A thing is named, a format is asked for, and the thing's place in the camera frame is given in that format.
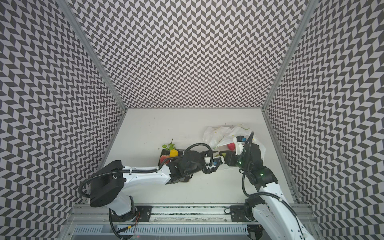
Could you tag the yellow fake pear with leaves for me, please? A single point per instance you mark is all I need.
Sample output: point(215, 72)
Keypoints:
point(171, 148)

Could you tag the aluminium corner post right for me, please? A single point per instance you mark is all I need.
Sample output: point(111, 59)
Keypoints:
point(309, 11)

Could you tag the dark red fake fruit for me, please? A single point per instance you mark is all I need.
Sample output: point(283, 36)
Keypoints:
point(231, 146)

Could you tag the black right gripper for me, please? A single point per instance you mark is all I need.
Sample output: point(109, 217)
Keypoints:
point(231, 159)

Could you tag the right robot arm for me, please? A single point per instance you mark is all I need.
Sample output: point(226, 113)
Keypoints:
point(265, 202)

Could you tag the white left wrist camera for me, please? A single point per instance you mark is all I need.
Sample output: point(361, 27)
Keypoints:
point(210, 162)

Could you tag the aluminium corner post left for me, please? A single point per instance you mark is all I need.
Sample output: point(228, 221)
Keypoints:
point(80, 33)

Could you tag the black tray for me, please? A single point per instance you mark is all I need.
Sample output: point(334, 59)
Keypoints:
point(176, 176)

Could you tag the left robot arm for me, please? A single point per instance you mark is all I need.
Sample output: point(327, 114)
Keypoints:
point(105, 187)

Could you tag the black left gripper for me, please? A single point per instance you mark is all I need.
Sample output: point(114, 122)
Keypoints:
point(208, 153)

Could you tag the red fake strawberry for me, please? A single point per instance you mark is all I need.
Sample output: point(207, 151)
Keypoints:
point(163, 158)

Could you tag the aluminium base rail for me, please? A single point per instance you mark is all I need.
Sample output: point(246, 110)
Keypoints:
point(189, 213)

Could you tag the aluminium corner post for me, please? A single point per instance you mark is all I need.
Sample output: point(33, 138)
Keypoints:
point(309, 11)
point(80, 33)

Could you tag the white plastic bag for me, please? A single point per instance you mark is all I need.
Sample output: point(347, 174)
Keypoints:
point(218, 137)

